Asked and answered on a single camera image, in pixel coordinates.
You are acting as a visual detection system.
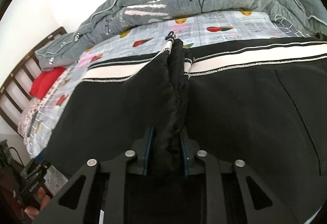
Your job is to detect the red floral bed sheet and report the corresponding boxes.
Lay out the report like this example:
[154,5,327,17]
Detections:
[19,70,70,138]

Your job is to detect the black pants with white stripe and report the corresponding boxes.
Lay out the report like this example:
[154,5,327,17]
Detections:
[44,37,326,223]

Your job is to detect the grey quilted blanket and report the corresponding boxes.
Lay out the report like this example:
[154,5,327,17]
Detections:
[36,0,326,71]

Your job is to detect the dark wooden headboard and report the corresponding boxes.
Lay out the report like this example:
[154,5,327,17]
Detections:
[1,26,66,134]

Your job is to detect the person left hand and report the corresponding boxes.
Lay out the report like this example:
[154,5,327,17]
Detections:
[24,187,51,220]

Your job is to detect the red pillow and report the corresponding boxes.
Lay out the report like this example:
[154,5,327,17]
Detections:
[29,67,65,100]

